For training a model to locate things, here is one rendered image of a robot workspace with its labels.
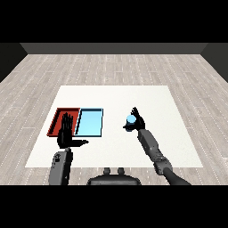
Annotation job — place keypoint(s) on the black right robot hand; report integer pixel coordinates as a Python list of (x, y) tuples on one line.
[(139, 121)]

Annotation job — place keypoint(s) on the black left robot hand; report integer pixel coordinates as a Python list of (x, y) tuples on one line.
[(64, 137)]

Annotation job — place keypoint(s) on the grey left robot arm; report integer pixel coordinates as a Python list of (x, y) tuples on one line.
[(61, 167)]

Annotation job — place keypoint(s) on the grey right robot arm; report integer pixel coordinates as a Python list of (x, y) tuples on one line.
[(157, 157)]

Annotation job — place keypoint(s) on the small blue can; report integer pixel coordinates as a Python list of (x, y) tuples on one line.
[(130, 121)]

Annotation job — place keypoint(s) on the red shallow open box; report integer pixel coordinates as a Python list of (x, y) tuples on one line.
[(61, 121)]

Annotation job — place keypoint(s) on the light blue shallow open box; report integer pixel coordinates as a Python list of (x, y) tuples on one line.
[(89, 122)]

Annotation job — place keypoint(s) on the dark grey robot body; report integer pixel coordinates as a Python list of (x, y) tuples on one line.
[(114, 178)]

